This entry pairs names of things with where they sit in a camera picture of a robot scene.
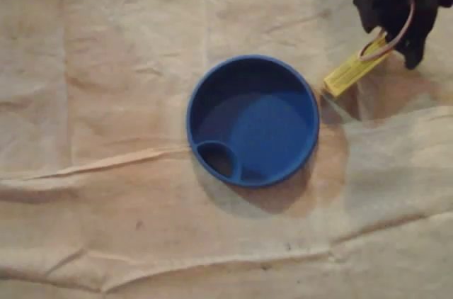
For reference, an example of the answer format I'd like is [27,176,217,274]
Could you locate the pinkish white gripper cable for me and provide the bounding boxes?
[358,0,417,64]

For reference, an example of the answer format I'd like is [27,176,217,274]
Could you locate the beige wrinkled table cloth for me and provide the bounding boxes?
[0,0,453,299]

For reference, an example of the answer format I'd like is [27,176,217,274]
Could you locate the yellow rectangular block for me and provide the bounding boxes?
[322,35,394,98]

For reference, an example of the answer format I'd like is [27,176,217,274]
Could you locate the blue round bowl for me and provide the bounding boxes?
[186,53,321,189]

